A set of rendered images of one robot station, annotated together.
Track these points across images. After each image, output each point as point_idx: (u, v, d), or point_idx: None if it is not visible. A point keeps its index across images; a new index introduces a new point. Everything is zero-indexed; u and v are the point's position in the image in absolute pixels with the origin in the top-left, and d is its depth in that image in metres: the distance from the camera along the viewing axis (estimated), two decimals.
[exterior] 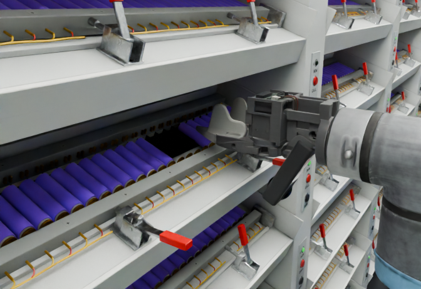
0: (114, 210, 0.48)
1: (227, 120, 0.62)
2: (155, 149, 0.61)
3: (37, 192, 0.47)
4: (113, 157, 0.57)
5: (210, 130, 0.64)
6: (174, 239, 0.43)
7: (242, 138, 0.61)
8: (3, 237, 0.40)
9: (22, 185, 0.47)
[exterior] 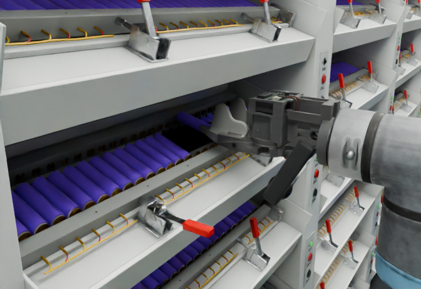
0: (138, 200, 0.50)
1: (228, 119, 0.62)
2: (171, 143, 0.63)
3: (66, 183, 0.49)
4: (133, 150, 0.59)
5: (212, 129, 0.64)
6: (197, 227, 0.46)
7: (242, 138, 0.61)
8: (37, 224, 0.43)
9: (51, 176, 0.50)
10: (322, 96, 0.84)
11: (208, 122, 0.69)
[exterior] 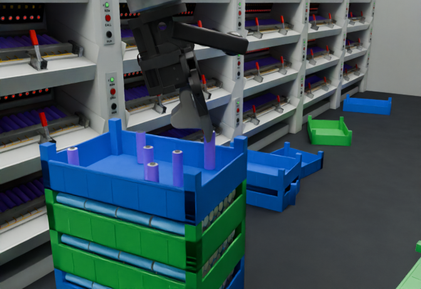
0: None
1: (182, 111, 0.64)
2: None
3: None
4: None
5: (199, 125, 0.65)
6: None
7: (191, 90, 0.62)
8: None
9: None
10: None
11: None
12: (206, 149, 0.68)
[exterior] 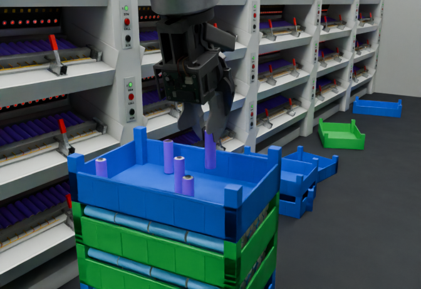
0: None
1: (212, 114, 0.62)
2: None
3: None
4: None
5: (221, 125, 0.65)
6: None
7: (222, 91, 0.62)
8: None
9: None
10: None
11: (203, 138, 0.68)
12: None
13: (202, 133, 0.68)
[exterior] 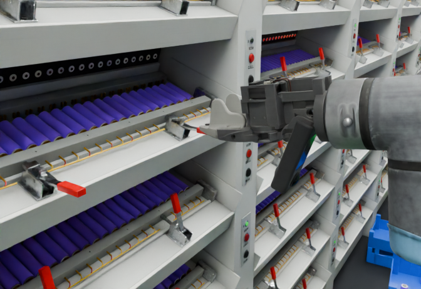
0: (22, 165, 0.51)
1: (225, 113, 0.63)
2: (79, 116, 0.64)
3: None
4: (34, 120, 0.60)
5: (211, 126, 0.64)
6: (69, 187, 0.47)
7: (241, 129, 0.61)
8: None
9: None
10: (251, 76, 0.85)
11: (207, 123, 0.69)
12: (98, 113, 0.67)
13: None
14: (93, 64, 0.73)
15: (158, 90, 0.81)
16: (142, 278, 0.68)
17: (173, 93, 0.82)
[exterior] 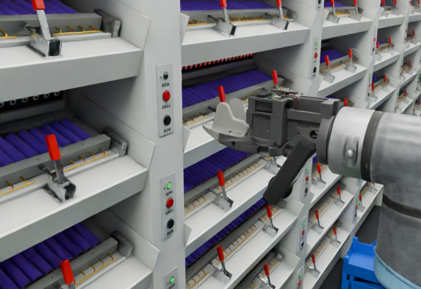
0: None
1: (230, 118, 0.63)
2: None
3: None
4: None
5: (213, 128, 0.65)
6: None
7: (242, 137, 0.61)
8: None
9: None
10: (167, 116, 0.73)
11: (206, 123, 0.68)
12: None
13: (212, 124, 0.68)
14: None
15: (47, 131, 0.70)
16: None
17: (66, 133, 0.71)
